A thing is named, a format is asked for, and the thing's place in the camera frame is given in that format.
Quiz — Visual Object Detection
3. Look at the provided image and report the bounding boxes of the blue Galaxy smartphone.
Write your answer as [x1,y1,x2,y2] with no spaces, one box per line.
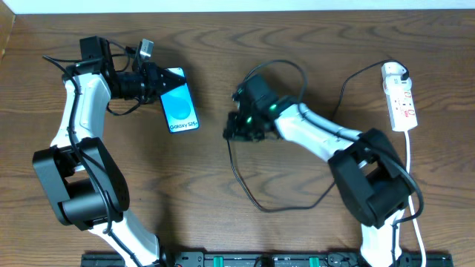
[160,82,200,134]

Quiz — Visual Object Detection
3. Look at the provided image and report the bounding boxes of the black charger cable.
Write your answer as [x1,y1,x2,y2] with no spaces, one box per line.
[226,59,410,213]

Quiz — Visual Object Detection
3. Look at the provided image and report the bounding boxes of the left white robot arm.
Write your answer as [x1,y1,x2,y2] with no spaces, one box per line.
[32,36,186,266]

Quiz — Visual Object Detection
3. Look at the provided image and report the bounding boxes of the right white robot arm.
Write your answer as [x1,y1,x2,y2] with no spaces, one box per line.
[223,93,420,266]

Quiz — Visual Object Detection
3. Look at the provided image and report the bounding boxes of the white charger plug adapter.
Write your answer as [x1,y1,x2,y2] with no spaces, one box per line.
[383,68,412,95]

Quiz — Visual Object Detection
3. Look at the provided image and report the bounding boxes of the white power strip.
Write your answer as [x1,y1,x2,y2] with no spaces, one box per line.
[381,62,419,133]

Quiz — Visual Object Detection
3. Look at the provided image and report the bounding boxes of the white power strip cord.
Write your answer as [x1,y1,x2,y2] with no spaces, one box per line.
[402,129,428,267]

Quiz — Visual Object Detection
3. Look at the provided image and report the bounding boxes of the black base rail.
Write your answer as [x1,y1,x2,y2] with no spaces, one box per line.
[79,251,454,267]

